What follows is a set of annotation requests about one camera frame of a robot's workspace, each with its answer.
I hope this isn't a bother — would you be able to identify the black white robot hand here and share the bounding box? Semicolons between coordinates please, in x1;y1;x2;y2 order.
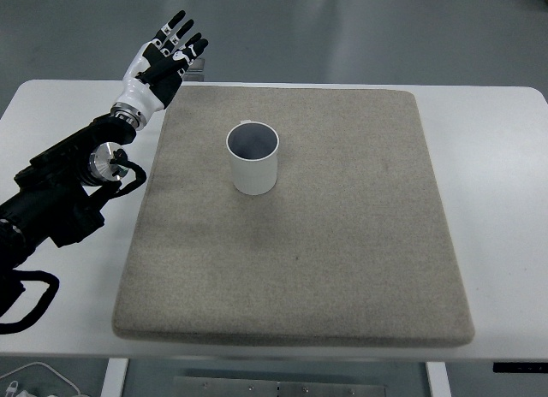
116;10;208;120

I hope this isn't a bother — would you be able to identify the white ribbed cup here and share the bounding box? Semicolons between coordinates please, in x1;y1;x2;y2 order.
225;120;280;196

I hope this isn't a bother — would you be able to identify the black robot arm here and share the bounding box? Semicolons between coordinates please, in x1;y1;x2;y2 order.
1;103;146;270

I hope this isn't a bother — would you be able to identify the clear acrylic block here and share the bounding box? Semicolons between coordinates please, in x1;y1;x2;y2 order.
182;57;206;82

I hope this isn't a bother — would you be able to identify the beige felt mat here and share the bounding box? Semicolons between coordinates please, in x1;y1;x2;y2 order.
113;86;474;347

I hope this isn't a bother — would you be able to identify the white table leg left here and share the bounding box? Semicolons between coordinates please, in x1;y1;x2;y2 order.
99;358;129;397

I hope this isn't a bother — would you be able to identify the white table leg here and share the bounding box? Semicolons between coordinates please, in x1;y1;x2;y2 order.
426;362;452;397
99;358;129;397

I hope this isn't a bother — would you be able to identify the white table leg right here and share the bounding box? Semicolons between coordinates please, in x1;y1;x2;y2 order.
426;362;452;397

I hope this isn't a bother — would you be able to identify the black table control panel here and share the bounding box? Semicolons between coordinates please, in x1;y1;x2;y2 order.
492;362;548;374

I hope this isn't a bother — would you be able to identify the black sleeved cable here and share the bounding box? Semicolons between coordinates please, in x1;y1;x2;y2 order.
0;266;60;325

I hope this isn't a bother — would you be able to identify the white cable on floor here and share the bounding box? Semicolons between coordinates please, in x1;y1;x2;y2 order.
0;361;93;397

